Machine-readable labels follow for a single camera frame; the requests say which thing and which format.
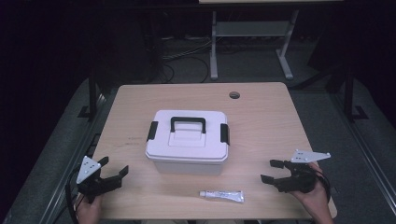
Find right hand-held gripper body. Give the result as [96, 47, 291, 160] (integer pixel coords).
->
[277, 148, 332, 194]

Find small white tube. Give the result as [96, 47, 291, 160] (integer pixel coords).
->
[199, 189, 246, 203]

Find white plastic storage box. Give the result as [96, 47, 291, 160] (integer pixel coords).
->
[151, 156, 226, 176]

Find white lid with black handle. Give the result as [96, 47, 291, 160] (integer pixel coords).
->
[145, 108, 231, 163]

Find person's right hand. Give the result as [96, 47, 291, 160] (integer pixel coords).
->
[289, 161, 334, 221]

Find person's left hand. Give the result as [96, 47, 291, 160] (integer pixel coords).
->
[74, 193, 104, 224]

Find black metal stand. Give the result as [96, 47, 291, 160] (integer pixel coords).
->
[342, 66, 370, 123]
[78, 69, 106, 120]

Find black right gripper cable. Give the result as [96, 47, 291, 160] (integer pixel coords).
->
[311, 169, 332, 203]

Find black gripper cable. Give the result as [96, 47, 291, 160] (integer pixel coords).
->
[311, 169, 332, 203]
[64, 167, 80, 224]

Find aluminium floor rail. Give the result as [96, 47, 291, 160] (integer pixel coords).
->
[330, 92, 396, 217]
[38, 92, 108, 224]

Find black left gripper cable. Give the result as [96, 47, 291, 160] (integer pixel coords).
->
[64, 167, 80, 224]

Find grey metal desk frame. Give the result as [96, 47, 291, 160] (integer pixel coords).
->
[208, 8, 301, 81]

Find black floor cables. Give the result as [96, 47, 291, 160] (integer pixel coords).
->
[160, 36, 213, 84]

